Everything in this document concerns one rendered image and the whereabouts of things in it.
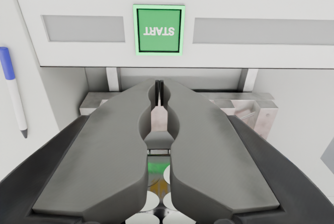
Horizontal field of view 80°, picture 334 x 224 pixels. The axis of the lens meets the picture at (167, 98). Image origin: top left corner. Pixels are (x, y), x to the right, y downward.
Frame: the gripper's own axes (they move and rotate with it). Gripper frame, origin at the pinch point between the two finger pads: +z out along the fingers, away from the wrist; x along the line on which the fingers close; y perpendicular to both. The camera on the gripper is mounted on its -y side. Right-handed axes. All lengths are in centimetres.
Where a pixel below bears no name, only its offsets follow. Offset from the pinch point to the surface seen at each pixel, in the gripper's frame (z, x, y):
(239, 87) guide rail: 26.2, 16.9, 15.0
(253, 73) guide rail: 24.5, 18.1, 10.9
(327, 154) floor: 110, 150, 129
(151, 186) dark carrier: 19.6, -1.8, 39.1
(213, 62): 13.5, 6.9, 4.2
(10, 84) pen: 12.0, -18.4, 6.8
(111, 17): 13.9, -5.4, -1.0
